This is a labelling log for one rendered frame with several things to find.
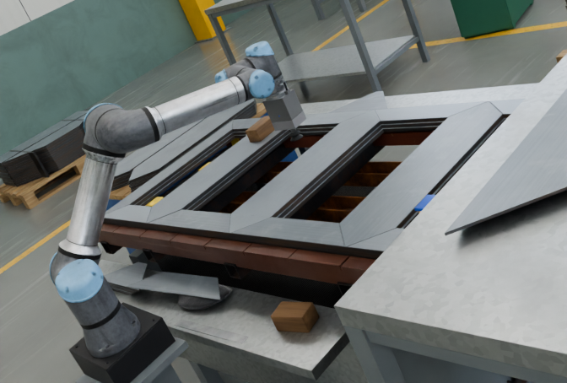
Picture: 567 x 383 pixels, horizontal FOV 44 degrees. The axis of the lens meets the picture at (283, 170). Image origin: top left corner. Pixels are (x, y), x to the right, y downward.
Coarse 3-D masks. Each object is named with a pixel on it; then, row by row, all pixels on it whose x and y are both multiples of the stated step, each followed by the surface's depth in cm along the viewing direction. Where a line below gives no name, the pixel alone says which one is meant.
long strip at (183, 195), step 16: (240, 144) 265; (256, 144) 258; (224, 160) 256; (240, 160) 249; (192, 176) 255; (208, 176) 248; (176, 192) 246; (192, 192) 240; (160, 208) 238; (176, 208) 233
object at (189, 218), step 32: (320, 128) 250; (384, 128) 229; (416, 128) 219; (192, 160) 274; (256, 160) 251; (352, 160) 219; (160, 192) 263; (128, 224) 242; (160, 224) 226; (192, 224) 215; (224, 224) 206
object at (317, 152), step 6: (312, 150) 230; (318, 150) 228; (324, 150) 226; (330, 150) 224; (336, 150) 222; (342, 150) 220; (300, 156) 230; (306, 156) 228; (312, 156) 226; (318, 156) 224; (324, 156) 222; (330, 156) 220; (336, 156) 218
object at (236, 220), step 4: (232, 216) 209; (236, 216) 208; (240, 216) 206; (244, 216) 205; (248, 216) 204; (252, 216) 203; (256, 216) 202; (260, 216) 201; (232, 220) 206; (236, 220) 205; (240, 220) 204; (244, 220) 203; (248, 220) 202; (252, 220) 200; (256, 220) 199; (260, 220) 198; (232, 224) 203; (236, 224) 202; (240, 224) 201; (244, 224) 200; (248, 224) 199
